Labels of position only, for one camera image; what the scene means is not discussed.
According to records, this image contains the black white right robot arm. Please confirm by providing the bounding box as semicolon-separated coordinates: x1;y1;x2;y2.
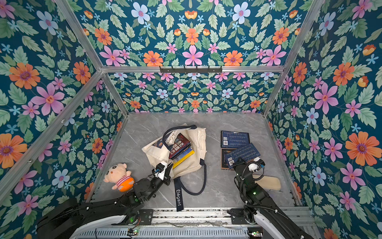
227;158;312;239

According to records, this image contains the beige sponge block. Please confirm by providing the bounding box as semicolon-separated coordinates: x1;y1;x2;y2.
253;174;282;191

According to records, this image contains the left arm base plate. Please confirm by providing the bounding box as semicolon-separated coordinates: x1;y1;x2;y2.
127;209;154;226

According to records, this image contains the blue green spine book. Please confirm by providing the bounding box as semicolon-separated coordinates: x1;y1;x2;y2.
172;147;195;164

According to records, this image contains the aluminium front rail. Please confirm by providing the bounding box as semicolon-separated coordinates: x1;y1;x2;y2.
71;207;272;239

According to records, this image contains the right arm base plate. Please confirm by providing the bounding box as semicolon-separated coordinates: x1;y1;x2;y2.
227;208;256;225

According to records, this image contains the yellow spine book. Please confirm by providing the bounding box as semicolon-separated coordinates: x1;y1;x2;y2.
173;148;195;168

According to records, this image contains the brown black scroll cover book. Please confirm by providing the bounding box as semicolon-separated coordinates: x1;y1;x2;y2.
221;148;238;170

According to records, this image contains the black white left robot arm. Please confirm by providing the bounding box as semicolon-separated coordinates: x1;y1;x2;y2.
37;161;173;239

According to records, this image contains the metal hook rail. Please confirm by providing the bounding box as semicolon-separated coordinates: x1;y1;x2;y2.
159;66;223;74

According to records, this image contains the maroon grid cover book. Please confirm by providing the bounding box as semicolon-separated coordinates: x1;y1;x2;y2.
169;133;191;159

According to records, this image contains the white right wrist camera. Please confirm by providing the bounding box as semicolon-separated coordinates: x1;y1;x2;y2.
248;162;262;172

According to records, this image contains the cream canvas tote bag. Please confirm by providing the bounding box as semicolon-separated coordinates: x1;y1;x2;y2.
142;124;207;212

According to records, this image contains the blue Little Prince book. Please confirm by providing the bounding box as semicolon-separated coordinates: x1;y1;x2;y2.
221;130;250;149

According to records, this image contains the pink plush pig toy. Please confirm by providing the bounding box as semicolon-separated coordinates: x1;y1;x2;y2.
103;163;135;192

